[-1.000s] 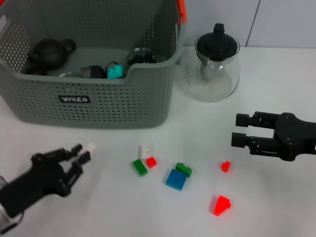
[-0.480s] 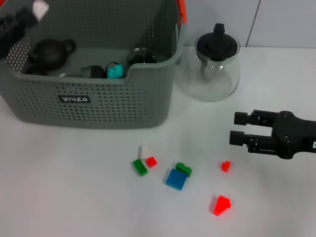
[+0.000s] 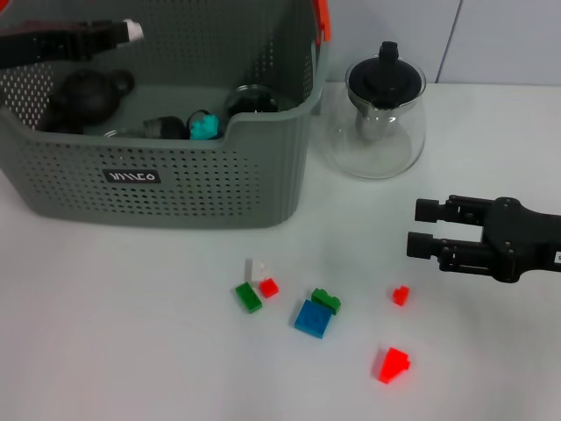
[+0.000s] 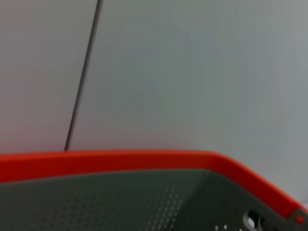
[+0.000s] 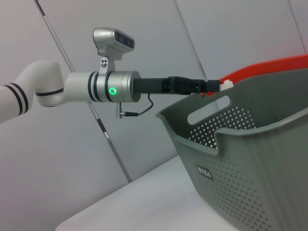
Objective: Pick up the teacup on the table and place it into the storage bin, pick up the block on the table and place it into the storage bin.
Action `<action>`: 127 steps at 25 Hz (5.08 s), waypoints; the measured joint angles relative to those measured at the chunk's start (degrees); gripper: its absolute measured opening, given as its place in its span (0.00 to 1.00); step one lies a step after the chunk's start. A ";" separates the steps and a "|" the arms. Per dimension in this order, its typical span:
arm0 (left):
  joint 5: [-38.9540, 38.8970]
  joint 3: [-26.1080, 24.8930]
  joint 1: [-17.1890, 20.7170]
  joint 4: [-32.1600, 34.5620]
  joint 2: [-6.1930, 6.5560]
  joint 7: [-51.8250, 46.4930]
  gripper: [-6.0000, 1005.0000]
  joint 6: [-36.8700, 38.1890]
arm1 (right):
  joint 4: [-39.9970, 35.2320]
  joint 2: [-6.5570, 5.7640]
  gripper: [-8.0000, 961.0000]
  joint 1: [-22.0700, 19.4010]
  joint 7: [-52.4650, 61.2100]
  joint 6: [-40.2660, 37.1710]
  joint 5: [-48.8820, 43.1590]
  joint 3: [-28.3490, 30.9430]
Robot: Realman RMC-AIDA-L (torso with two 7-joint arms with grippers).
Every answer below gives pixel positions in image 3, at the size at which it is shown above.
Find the black clay teapot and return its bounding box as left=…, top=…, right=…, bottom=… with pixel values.
left=46, top=68, right=136, bottom=125

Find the teal brick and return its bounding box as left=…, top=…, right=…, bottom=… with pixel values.
left=188, top=112, right=220, bottom=140

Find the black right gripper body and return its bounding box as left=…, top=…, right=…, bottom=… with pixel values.
left=479, top=196, right=561, bottom=284

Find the grey-green perforated storage bin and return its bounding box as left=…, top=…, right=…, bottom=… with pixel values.
left=0, top=0, right=332, bottom=232

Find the white tall brick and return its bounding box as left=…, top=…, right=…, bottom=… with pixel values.
left=244, top=256, right=273, bottom=284

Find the steel tea strainer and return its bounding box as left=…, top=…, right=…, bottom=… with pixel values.
left=353, top=104, right=398, bottom=142

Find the clear glass teapot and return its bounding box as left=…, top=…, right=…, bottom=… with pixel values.
left=323, top=56, right=429, bottom=180

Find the blue square brick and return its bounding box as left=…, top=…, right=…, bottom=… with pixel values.
left=293, top=298, right=334, bottom=339

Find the white plate brick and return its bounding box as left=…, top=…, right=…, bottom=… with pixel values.
left=122, top=18, right=145, bottom=44

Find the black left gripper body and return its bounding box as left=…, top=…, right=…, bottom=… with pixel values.
left=0, top=25, right=58, bottom=69

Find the black teapot lid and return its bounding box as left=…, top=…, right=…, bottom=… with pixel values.
left=348, top=41, right=427, bottom=110

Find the red slope brick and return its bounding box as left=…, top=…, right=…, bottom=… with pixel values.
left=375, top=346, right=412, bottom=386

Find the dark green studded brick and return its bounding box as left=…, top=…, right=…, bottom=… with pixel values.
left=310, top=288, right=342, bottom=316

